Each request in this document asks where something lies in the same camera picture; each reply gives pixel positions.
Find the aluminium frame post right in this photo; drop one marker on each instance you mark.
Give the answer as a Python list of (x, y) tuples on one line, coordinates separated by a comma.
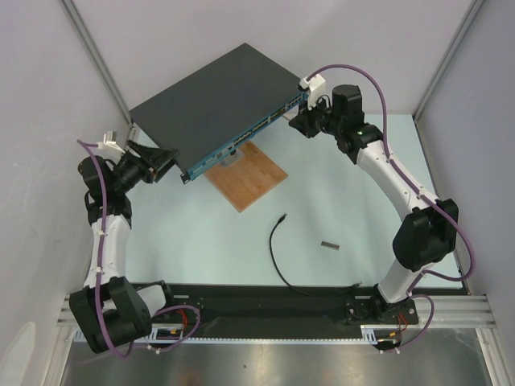
[(471, 15)]

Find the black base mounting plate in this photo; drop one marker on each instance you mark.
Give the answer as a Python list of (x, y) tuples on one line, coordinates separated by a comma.
[(278, 312)]

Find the dark grey network switch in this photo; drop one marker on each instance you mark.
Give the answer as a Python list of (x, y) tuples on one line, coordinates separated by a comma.
[(210, 113)]

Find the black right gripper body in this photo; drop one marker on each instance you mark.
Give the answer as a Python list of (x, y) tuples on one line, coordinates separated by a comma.
[(307, 123)]

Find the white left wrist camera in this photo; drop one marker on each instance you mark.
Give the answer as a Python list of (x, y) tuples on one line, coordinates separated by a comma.
[(110, 140)]

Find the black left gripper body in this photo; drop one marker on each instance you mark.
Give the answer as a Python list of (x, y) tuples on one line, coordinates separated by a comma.
[(132, 172)]

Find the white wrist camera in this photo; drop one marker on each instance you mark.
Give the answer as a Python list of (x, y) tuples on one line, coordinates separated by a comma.
[(314, 87), (110, 140)]

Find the aluminium frame post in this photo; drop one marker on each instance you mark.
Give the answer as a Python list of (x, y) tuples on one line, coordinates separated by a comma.
[(471, 15), (87, 41)]

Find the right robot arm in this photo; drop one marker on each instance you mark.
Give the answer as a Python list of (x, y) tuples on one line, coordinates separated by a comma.
[(426, 234)]

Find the spare silver SFP module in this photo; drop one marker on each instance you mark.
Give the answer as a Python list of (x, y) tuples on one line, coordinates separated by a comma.
[(330, 245)]

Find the metal switch stand bracket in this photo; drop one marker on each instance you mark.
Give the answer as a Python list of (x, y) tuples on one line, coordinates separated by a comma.
[(231, 158)]

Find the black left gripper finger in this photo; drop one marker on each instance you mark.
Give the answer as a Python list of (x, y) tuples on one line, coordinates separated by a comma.
[(154, 157), (161, 169)]

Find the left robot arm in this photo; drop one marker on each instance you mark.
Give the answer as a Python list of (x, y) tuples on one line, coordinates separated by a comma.
[(109, 310)]

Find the wooden base board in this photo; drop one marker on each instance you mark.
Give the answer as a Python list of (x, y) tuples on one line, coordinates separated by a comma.
[(247, 180)]

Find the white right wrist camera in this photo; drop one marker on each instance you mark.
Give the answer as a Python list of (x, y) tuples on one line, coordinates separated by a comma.
[(314, 87)]

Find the aluminium front rail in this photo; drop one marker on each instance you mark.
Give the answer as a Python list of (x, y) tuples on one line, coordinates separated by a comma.
[(460, 311)]

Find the aluminium frame post left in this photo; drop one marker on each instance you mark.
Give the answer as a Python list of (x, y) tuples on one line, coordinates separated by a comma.
[(87, 41)]

